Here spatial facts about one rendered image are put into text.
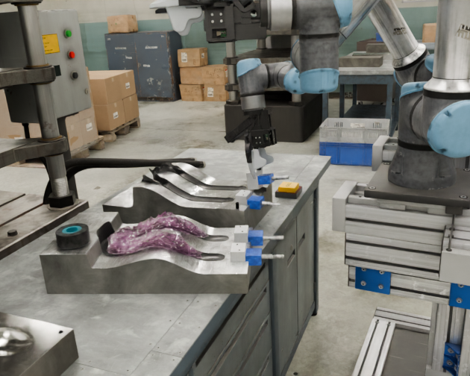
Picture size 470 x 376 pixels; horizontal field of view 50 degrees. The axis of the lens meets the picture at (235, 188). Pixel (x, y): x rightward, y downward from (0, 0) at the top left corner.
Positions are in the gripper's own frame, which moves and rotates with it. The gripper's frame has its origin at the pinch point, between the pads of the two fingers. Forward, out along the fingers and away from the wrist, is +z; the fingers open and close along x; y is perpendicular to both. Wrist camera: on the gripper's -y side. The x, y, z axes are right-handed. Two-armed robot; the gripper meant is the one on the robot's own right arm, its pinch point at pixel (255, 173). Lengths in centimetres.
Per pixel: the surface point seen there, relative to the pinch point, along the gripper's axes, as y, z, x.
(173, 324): 0, 23, -60
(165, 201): -23.7, 4.1, -17.8
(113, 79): -305, -70, 358
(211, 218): -9.1, 10.1, -17.1
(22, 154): -75, -15, -20
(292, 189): 5.6, 9.1, 18.4
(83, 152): -302, 7, 279
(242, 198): 0.0, 5.2, -13.4
